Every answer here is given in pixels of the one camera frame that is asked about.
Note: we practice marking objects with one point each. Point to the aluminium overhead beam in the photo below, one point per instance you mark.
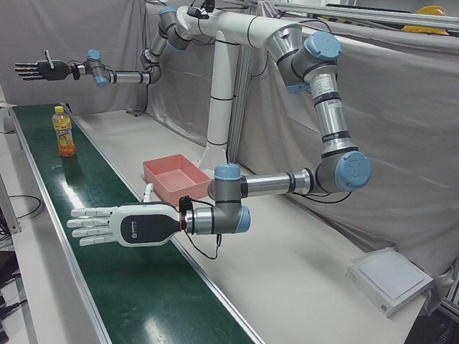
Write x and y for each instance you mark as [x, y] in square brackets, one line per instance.
[358, 12]

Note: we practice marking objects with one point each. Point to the grey backdrop curtain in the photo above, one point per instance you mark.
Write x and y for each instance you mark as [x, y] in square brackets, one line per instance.
[71, 28]

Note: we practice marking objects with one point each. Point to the orange juice bottle yellow cap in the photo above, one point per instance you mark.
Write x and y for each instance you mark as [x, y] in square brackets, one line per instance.
[64, 136]

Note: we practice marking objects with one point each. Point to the aluminium table leg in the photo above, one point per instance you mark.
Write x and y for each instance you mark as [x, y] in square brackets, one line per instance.
[9, 211]

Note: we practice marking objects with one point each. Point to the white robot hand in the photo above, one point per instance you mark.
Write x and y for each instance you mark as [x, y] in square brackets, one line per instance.
[143, 225]

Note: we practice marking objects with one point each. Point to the white robot torso column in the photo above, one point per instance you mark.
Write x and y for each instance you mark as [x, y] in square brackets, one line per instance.
[220, 89]

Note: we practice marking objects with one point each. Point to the aluminium corner frame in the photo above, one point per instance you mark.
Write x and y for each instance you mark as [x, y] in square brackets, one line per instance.
[450, 304]

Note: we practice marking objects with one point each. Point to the black head camera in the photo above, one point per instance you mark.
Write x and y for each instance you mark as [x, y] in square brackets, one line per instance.
[195, 11]

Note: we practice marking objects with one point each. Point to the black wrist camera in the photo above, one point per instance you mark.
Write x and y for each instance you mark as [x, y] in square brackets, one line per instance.
[75, 71]
[184, 204]

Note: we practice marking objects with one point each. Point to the UR5e robot arm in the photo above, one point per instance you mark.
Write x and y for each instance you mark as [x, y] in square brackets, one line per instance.
[125, 77]
[333, 118]

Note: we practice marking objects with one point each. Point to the aluminium support post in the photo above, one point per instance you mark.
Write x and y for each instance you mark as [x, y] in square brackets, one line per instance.
[240, 107]

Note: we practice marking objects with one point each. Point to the pink plastic basket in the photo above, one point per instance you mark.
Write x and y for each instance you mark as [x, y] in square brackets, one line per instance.
[175, 175]

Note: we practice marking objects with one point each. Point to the grey side curtain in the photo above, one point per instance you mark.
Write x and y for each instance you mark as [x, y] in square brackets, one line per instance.
[394, 125]

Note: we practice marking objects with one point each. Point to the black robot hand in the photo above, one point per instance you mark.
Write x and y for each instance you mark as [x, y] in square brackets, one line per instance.
[54, 70]

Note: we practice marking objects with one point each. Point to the yellow hard hat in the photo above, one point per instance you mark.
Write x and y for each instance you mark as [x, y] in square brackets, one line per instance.
[426, 29]
[430, 10]

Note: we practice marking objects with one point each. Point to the white flat box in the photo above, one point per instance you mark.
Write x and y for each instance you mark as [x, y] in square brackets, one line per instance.
[389, 279]

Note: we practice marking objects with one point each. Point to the green conveyor belt aluminium frame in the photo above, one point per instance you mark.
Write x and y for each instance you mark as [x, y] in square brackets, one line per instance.
[118, 286]

